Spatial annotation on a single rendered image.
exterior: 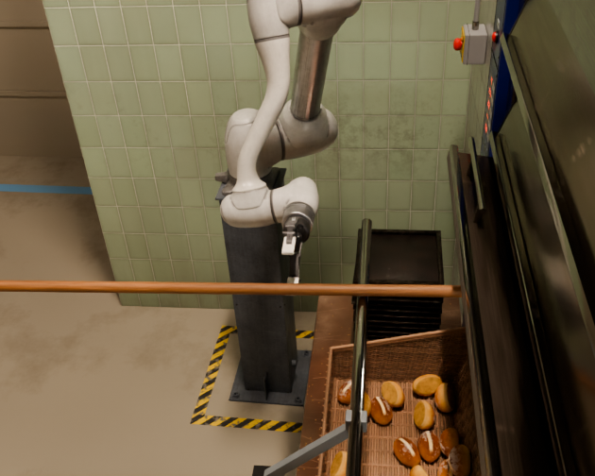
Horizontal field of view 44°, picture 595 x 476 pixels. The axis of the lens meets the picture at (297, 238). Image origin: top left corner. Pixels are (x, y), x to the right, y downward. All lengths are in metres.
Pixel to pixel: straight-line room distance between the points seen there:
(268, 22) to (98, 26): 1.09
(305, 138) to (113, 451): 1.49
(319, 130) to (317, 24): 0.50
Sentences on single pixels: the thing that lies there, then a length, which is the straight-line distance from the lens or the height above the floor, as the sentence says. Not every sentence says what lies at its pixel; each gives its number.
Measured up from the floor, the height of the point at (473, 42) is 1.49.
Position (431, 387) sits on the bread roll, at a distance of 2.39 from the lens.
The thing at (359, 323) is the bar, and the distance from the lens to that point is 1.79.
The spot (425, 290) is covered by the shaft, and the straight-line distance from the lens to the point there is 1.84.
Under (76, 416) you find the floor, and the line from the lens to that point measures 3.33.
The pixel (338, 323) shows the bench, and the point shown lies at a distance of 2.66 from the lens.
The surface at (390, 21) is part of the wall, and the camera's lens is 2.80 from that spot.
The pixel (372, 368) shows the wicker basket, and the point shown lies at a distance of 2.41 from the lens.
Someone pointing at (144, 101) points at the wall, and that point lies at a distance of 3.08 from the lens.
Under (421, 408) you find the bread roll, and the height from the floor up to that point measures 0.64.
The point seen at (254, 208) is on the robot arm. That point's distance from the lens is 2.14.
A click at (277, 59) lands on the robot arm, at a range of 2.08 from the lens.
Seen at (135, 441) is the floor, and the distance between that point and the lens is 3.17.
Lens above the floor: 2.40
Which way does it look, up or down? 36 degrees down
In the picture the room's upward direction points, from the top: 4 degrees counter-clockwise
